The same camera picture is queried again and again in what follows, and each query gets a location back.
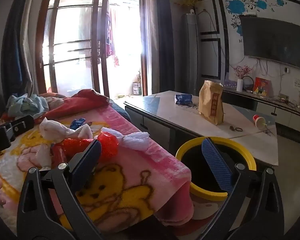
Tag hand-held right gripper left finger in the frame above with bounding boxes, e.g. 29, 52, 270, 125
16, 139, 103, 240

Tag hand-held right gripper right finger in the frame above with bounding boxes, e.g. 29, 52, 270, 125
199, 137, 285, 240

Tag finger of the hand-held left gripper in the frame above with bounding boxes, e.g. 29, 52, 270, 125
5, 122, 28, 139
7, 115, 35, 128

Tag red can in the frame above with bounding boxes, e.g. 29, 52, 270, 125
51, 138, 95, 167

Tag yellow rimmed waste bin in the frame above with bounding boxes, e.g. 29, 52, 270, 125
175, 137, 257, 202

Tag blue rubber glove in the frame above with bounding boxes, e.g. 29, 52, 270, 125
70, 117, 87, 130

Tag light blue cloth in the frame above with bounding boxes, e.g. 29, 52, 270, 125
6, 94, 49, 118

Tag red plastic wrapper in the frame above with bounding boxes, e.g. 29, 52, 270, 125
96, 133, 120, 162

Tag white plastic wrappers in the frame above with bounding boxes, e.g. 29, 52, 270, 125
39, 117, 93, 140

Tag pink printed pillow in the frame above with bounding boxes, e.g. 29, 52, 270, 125
40, 93, 67, 109

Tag pink printed blanket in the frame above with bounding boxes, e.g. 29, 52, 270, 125
0, 100, 194, 230

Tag brown paper bag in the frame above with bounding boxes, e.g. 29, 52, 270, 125
199, 80, 224, 126

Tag red paper cup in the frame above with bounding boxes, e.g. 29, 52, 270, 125
252, 114, 267, 130

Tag marble top coffee table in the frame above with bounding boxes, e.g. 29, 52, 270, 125
124, 90, 279, 167

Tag blue packet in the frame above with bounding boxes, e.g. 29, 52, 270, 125
174, 94, 193, 105

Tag dark blue curtain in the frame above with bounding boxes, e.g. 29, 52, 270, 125
1, 0, 40, 98
149, 0, 175, 95

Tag round desk mirror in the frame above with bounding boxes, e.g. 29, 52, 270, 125
242, 76, 254, 93

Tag white television cabinet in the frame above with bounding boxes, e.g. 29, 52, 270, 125
222, 87, 300, 145

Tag red picture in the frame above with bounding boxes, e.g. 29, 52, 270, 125
254, 77, 270, 97

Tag grey standing air conditioner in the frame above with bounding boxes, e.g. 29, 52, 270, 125
181, 12, 199, 97

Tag hanging red clothes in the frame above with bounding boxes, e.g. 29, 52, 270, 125
104, 7, 120, 68

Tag yellow artificial flowers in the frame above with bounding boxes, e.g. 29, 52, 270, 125
175, 0, 203, 10

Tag wall mounted television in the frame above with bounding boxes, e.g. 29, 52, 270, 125
239, 15, 300, 70

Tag blue flower wall decal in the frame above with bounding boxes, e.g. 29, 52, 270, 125
225, 0, 288, 38

